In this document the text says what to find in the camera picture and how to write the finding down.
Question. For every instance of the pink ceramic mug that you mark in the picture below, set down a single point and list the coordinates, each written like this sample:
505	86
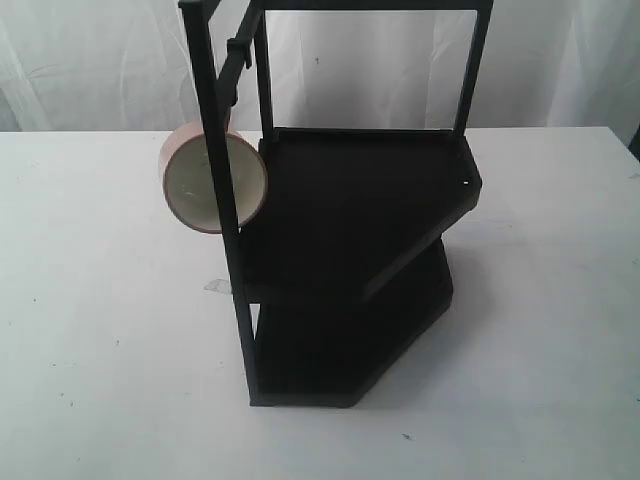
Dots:
187	184

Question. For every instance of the clear tape scrap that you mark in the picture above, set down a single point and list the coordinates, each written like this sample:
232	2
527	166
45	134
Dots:
222	286

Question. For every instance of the white backdrop curtain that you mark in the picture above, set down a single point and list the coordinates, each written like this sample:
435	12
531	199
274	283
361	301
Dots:
124	65

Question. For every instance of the black two-tier shelf rack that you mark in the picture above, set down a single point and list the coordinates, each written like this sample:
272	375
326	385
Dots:
332	237

